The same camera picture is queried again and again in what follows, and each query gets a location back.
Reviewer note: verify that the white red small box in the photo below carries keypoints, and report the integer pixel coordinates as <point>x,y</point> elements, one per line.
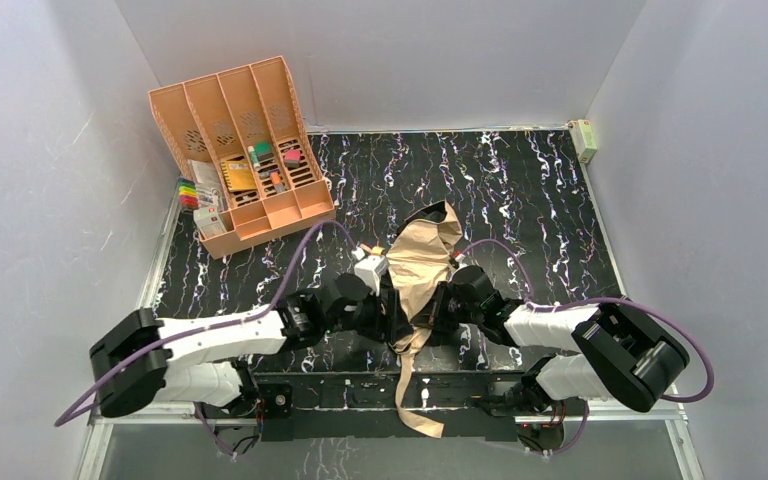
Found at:
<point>209,222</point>

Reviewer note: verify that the colourful marker set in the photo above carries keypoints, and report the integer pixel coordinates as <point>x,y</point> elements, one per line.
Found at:
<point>187,194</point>

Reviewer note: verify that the green white glue stick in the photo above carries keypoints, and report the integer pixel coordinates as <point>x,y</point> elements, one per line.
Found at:
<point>253,158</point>

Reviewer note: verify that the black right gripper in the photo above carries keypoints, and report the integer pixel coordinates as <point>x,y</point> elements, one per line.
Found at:
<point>438,312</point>

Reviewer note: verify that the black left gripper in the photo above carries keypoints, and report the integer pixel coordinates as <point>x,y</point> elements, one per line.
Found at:
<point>389,316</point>

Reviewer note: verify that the yellow notebook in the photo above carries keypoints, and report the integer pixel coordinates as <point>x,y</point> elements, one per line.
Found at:
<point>237,174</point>

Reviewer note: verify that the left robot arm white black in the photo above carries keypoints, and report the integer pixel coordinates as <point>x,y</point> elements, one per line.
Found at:
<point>145,358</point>

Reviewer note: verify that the green white box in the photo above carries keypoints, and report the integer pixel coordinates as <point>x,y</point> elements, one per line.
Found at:
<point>584,139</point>

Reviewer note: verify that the orange plastic file organizer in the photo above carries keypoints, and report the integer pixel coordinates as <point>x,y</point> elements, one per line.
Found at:
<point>219,115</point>

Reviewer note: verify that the white paper card pack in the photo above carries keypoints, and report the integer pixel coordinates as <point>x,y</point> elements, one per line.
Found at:
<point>205,176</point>

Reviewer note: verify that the pink black eraser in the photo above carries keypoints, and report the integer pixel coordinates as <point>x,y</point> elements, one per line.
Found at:
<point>292,158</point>

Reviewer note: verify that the beige folding umbrella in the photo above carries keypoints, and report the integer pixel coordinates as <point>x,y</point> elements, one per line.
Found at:
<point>418,260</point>

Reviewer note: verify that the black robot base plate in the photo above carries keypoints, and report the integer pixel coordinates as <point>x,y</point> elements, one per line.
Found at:
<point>361,405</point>

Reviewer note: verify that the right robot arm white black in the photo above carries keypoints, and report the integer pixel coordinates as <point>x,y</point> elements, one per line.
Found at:
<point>608,349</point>

